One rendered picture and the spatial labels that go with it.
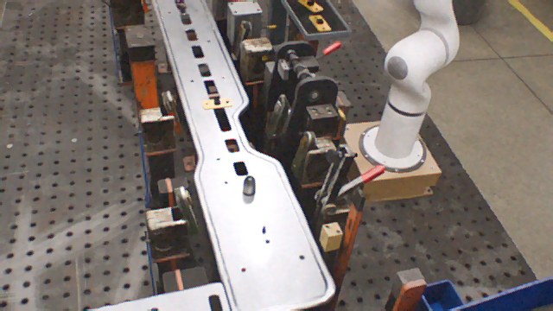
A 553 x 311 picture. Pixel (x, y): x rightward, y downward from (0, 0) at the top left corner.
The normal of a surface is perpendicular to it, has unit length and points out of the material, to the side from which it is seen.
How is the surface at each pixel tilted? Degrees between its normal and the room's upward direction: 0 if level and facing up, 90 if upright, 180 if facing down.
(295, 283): 0
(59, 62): 0
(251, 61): 90
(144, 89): 90
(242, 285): 0
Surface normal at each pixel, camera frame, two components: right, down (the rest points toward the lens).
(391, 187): 0.22, 0.69
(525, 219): 0.08, -0.72
